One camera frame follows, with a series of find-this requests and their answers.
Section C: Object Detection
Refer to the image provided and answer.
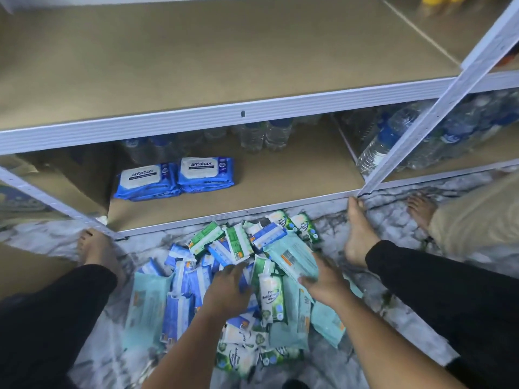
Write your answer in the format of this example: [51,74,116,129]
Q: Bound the person's left hand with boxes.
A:
[201,263,254,321]

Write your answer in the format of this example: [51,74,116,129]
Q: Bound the person's right hand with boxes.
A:
[298,253,354,311]

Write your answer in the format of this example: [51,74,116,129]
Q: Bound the pile of wipes packets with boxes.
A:
[122,209,366,381]

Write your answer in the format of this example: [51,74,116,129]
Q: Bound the grey metal shelf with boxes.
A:
[0,0,519,240]

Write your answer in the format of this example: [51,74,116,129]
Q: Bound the person's left forearm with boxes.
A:
[142,307,240,389]

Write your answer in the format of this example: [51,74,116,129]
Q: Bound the person's right forearm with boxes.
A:
[328,296,467,389]

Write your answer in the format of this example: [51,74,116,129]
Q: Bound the person's right foot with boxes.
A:
[344,197,381,268]

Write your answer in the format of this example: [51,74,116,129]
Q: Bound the person's foot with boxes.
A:
[405,194,439,233]
[78,229,123,280]
[344,197,381,268]

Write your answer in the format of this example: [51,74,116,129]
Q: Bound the person's right leg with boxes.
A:
[365,239,519,389]

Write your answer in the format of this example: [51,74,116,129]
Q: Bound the person's left foot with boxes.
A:
[78,229,123,280]

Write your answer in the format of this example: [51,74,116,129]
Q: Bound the water bottles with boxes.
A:
[336,89,519,179]

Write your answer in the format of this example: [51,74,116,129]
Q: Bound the cardboard box blue print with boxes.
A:
[0,153,115,227]

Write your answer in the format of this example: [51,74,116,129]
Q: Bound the plain cardboard box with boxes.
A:
[0,243,78,300]

